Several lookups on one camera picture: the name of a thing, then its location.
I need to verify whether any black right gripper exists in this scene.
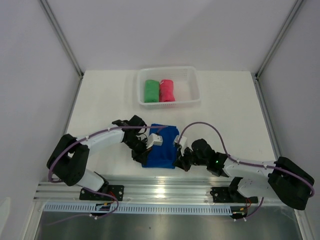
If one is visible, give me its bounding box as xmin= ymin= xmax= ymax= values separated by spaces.
xmin=172 ymin=145 xmax=208 ymax=172

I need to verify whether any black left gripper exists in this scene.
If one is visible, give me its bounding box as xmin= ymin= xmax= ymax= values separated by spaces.
xmin=123 ymin=135 xmax=153 ymax=166

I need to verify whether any blue microfiber towel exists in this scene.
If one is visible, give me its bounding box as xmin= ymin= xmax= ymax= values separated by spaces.
xmin=141 ymin=125 xmax=180 ymax=169

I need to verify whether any green microfiber towel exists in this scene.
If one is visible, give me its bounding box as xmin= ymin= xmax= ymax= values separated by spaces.
xmin=144 ymin=79 xmax=160 ymax=103

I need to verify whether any pink microfiber towel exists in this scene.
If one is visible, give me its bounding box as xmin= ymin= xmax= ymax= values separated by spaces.
xmin=159 ymin=79 xmax=175 ymax=102

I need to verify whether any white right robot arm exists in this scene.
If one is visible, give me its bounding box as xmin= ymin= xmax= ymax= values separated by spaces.
xmin=173 ymin=136 xmax=315 ymax=210

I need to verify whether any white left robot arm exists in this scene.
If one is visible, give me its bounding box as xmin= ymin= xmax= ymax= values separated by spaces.
xmin=46 ymin=115 xmax=151 ymax=200

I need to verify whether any white plastic basket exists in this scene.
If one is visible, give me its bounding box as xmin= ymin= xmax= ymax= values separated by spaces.
xmin=136 ymin=66 xmax=202 ymax=110

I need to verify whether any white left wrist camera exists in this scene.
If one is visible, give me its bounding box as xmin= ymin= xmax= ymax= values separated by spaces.
xmin=146 ymin=133 xmax=163 ymax=149

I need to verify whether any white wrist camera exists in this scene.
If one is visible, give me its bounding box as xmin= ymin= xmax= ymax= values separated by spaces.
xmin=146 ymin=133 xmax=163 ymax=149
xmin=173 ymin=135 xmax=188 ymax=151

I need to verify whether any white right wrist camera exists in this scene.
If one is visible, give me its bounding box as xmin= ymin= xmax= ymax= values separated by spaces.
xmin=173 ymin=135 xmax=188 ymax=151

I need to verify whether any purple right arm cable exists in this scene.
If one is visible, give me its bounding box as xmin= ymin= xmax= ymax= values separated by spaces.
xmin=174 ymin=121 xmax=316 ymax=223

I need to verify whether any aluminium front rail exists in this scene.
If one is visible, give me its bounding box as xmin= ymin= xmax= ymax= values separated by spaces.
xmin=33 ymin=175 xmax=231 ymax=205

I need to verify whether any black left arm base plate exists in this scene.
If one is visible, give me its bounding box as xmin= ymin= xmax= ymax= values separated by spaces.
xmin=79 ymin=185 xmax=125 ymax=202

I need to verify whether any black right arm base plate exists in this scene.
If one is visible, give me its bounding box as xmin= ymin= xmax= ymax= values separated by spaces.
xmin=209 ymin=177 xmax=258 ymax=204

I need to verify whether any white slotted cable duct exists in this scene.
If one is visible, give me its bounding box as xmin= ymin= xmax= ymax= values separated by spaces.
xmin=43 ymin=202 xmax=232 ymax=216

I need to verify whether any aluminium frame post right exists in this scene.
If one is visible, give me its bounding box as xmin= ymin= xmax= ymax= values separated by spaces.
xmin=254 ymin=0 xmax=307 ymax=80

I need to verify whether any aluminium frame post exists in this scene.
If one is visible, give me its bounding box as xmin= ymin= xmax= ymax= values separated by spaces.
xmin=38 ymin=0 xmax=85 ymax=79
xmin=254 ymin=0 xmax=307 ymax=80

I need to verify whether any aluminium frame post left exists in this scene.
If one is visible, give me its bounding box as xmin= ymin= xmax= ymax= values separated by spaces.
xmin=38 ymin=0 xmax=85 ymax=79

